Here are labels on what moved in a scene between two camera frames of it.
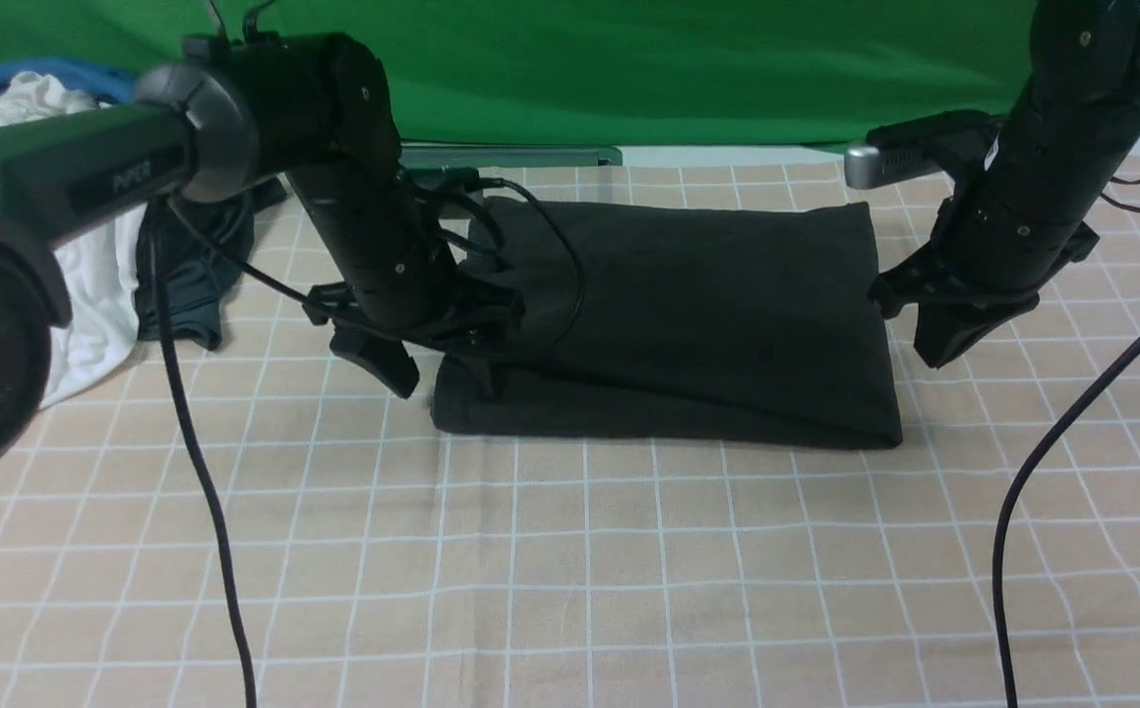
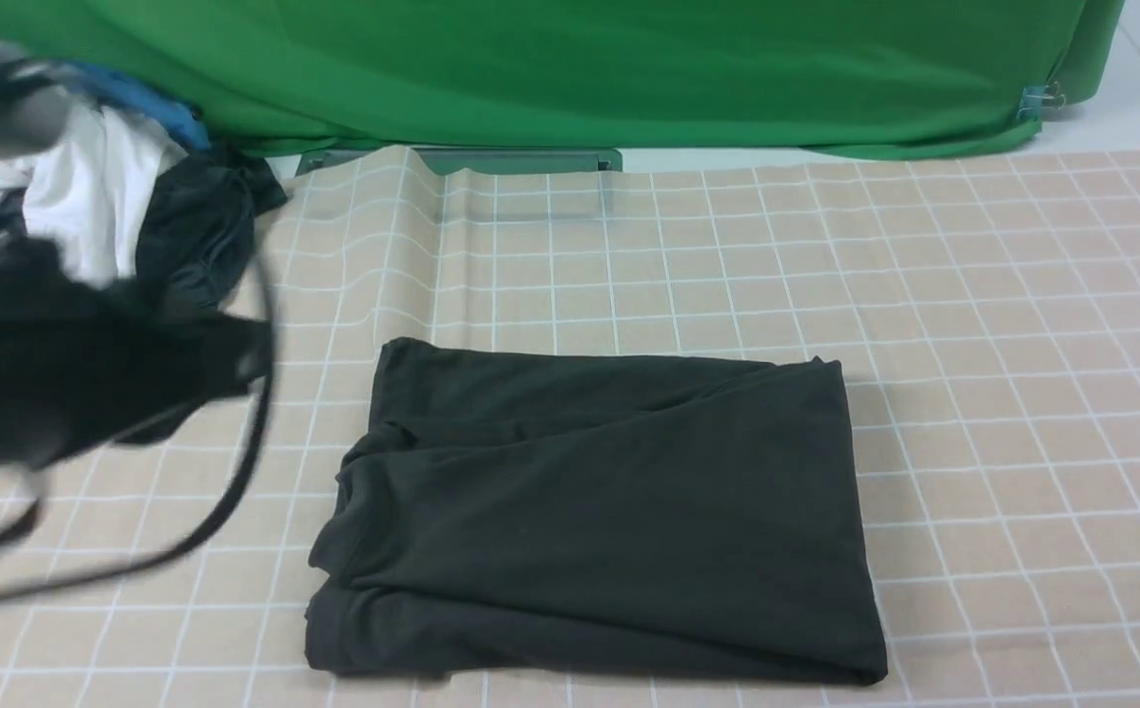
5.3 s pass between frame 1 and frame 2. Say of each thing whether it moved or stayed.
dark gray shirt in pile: stayed
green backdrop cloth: stayed
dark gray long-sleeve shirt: moved
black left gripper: moved
